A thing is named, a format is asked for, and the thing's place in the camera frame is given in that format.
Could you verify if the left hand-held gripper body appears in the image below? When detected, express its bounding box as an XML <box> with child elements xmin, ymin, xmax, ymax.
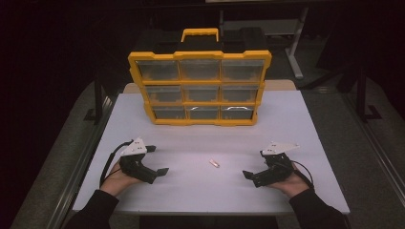
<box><xmin>118</xmin><ymin>136</ymin><xmax>160</xmax><ymax>185</ymax></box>

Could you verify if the person's right hand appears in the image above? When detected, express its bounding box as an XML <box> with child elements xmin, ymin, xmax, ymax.
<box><xmin>269</xmin><ymin>163</ymin><xmax>310</xmax><ymax>200</ymax></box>

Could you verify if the yellow black drawer organizer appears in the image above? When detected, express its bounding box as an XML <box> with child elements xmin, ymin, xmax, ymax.
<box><xmin>127</xmin><ymin>27</ymin><xmax>273</xmax><ymax>127</ymax></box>

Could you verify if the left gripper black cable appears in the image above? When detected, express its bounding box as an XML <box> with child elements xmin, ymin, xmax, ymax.
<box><xmin>98</xmin><ymin>138</ymin><xmax>135</xmax><ymax>189</ymax></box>

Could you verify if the clear small drawer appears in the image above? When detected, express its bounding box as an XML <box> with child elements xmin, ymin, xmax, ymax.
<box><xmin>145</xmin><ymin>85</ymin><xmax>183</xmax><ymax>103</ymax></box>

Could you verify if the white metal desk frame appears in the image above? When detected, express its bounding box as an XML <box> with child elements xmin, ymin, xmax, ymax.
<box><xmin>219</xmin><ymin>6</ymin><xmax>310</xmax><ymax>80</ymax></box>

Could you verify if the beige wooden board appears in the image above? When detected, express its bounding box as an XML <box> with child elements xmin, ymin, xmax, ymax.
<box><xmin>122</xmin><ymin>79</ymin><xmax>298</xmax><ymax>95</ymax></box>

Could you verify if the person's left hand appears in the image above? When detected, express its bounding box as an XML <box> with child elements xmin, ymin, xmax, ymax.
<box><xmin>100</xmin><ymin>160</ymin><xmax>141</xmax><ymax>198</ymax></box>

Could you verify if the black metal stand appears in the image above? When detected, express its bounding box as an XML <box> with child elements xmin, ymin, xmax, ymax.
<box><xmin>83</xmin><ymin>75</ymin><xmax>107</xmax><ymax>124</ymax></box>
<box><xmin>355</xmin><ymin>66</ymin><xmax>383</xmax><ymax>123</ymax></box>

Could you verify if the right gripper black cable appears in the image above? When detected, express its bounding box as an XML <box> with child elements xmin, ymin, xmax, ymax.
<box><xmin>289</xmin><ymin>159</ymin><xmax>316</xmax><ymax>191</ymax></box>

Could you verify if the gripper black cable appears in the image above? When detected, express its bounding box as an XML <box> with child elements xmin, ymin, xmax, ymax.
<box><xmin>98</xmin><ymin>138</ymin><xmax>135</xmax><ymax>189</ymax></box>
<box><xmin>289</xmin><ymin>159</ymin><xmax>316</xmax><ymax>191</ymax></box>

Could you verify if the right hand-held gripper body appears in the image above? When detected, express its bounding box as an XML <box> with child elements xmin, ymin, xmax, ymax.
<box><xmin>252</xmin><ymin>141</ymin><xmax>300</xmax><ymax>188</ymax></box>

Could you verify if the group of clear drawers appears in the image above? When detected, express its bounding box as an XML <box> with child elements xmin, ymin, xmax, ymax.
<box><xmin>136</xmin><ymin>59</ymin><xmax>266</xmax><ymax>120</ymax></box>

